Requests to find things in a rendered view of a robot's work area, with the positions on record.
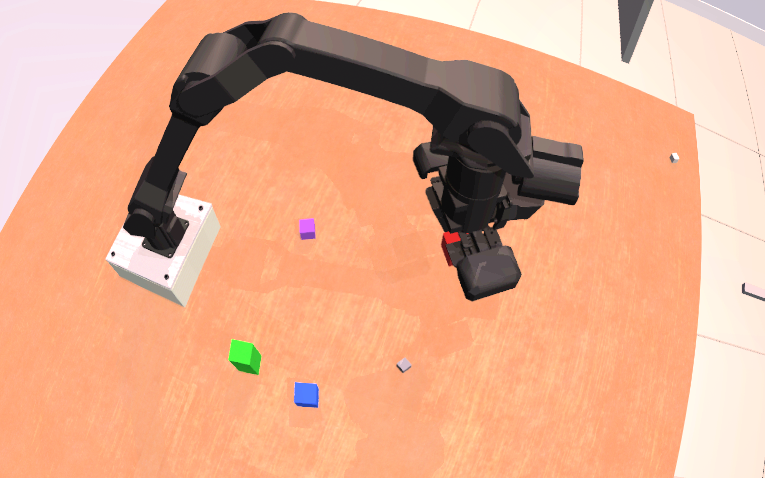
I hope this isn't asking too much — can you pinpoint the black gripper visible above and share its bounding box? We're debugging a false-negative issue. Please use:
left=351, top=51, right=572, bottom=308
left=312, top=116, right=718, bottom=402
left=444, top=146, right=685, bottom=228
left=412, top=142, right=522, bottom=302

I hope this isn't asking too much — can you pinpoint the red block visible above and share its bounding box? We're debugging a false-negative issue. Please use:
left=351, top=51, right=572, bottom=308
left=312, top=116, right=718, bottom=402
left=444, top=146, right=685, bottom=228
left=440, top=231, right=460, bottom=267

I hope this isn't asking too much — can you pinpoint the small purple block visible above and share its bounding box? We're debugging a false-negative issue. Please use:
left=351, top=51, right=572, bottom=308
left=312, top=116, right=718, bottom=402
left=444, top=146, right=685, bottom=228
left=299, top=218, right=316, bottom=240

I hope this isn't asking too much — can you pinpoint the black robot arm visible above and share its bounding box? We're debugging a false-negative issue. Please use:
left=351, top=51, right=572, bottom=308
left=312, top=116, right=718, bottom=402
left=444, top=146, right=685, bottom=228
left=123, top=12, right=584, bottom=259

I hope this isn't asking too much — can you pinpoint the blue cube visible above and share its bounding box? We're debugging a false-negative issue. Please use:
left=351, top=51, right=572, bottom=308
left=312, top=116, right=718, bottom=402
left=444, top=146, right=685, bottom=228
left=294, top=382, right=319, bottom=408

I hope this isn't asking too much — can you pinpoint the green block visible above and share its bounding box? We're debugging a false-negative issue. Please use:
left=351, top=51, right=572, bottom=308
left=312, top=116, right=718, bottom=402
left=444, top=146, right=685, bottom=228
left=235, top=349, right=262, bottom=375
left=228, top=339, right=257, bottom=370

